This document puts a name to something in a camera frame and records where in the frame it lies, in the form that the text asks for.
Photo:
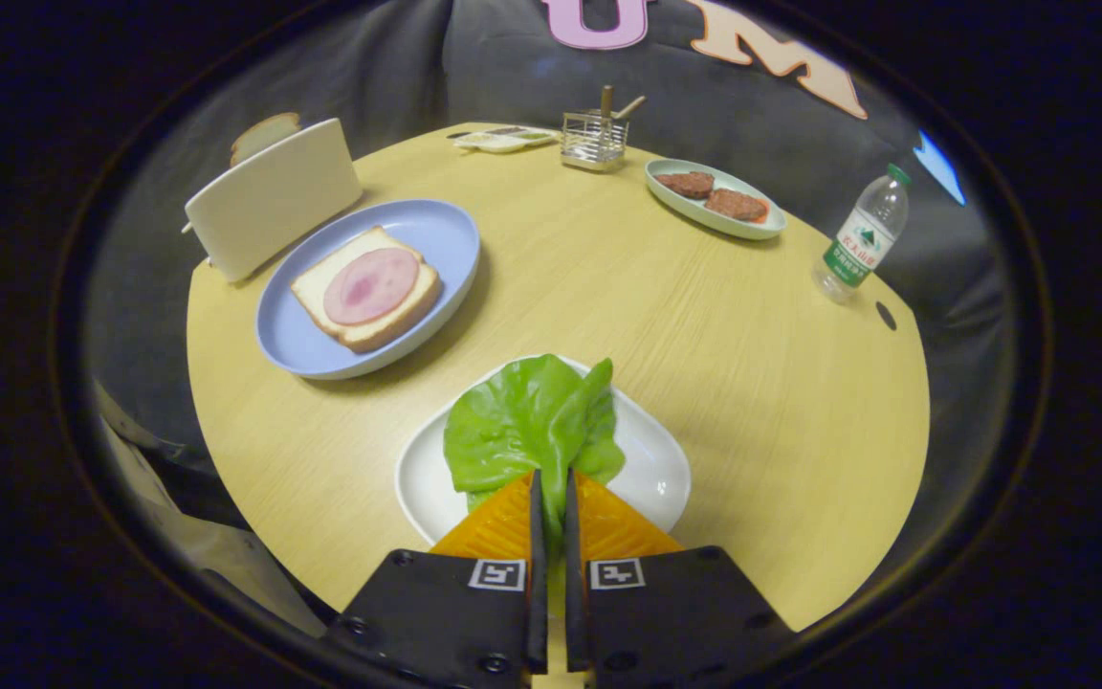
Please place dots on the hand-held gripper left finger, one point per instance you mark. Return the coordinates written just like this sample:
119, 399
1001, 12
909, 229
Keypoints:
539, 593

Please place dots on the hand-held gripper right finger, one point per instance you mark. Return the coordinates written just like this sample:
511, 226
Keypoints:
574, 593

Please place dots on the green lettuce leaf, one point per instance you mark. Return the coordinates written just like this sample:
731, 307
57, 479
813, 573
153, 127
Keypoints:
522, 421

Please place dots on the white plate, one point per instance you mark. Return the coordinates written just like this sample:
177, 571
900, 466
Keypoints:
647, 469

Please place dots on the white bread slice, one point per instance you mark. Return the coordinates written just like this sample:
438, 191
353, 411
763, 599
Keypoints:
398, 325

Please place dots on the pink ham slice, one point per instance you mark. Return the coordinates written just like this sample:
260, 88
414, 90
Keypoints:
369, 287

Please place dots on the blue round plate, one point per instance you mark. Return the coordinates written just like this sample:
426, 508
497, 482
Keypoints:
436, 239

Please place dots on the pale green oval plate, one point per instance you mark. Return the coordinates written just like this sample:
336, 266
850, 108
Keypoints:
680, 209

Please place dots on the brown meat patty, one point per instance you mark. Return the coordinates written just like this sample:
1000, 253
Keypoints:
685, 185
736, 205

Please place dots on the white divided dish with beans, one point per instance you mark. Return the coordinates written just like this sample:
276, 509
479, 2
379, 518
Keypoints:
503, 142

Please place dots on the clear water bottle green cap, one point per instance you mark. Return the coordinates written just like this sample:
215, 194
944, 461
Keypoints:
862, 239

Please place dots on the cream white toaster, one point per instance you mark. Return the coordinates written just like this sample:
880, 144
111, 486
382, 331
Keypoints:
274, 196

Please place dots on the wooden utensil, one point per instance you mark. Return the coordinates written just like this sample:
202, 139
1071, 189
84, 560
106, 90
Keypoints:
606, 100
629, 107

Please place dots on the toasted bread slice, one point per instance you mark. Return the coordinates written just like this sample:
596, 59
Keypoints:
264, 132

